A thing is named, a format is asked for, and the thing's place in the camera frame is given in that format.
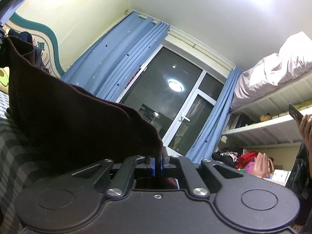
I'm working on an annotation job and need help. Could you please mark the maroon vintage print sweatshirt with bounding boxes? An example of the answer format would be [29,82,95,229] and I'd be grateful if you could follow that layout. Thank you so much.
[1,37,175,189]

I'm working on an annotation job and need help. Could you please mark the clothes heap on shelf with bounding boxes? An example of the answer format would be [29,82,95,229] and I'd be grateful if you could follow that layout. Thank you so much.
[212,151,259,169]

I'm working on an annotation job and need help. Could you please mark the dark navy clothes pile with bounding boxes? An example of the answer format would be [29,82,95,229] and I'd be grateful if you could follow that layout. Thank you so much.
[8,29,49,74]

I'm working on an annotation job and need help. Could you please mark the bystander hand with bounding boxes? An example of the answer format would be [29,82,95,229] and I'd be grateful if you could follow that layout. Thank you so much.
[299,115,311,147]

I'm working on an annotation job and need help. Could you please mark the right blue star curtain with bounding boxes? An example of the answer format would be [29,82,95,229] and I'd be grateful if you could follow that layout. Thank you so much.
[186,67,242,164]

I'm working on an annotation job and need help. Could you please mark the blue star curtain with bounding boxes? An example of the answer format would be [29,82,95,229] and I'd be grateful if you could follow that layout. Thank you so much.
[186,67,242,164]
[61,12,170,101]

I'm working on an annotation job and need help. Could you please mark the white framed window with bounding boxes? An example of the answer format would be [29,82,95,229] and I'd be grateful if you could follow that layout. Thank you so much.
[118,34,229,155]

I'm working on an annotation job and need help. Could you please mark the pink handbag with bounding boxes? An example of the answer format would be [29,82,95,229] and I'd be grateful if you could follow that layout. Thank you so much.
[244,153,274,178]

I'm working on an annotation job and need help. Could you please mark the left blue star curtain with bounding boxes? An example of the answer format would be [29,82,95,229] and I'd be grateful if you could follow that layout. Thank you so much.
[61,12,170,101]

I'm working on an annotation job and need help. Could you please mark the white curtain rod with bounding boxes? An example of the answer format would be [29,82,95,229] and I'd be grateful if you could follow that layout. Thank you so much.
[124,9,237,71]

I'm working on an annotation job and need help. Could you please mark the blue white checkered bed sheet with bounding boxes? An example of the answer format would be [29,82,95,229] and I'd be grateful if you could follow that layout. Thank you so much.
[0,91,49,234]

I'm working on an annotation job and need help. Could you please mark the dark smartphone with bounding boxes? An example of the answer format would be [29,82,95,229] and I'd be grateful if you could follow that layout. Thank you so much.
[288,103,304,123]

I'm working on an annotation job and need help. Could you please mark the teal striped headboard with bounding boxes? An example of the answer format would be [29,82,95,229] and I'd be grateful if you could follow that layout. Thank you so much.
[4,13,65,78]

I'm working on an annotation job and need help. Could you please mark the white bundled quilt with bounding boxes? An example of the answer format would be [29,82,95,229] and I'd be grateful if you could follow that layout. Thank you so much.
[230,31,311,110]

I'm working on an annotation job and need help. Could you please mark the yellow avocado print pillow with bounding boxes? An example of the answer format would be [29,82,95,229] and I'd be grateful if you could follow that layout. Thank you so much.
[0,67,10,94]

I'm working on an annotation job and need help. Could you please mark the white wall shelf unit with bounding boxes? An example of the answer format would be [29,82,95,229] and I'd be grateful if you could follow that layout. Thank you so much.
[222,72,311,171]

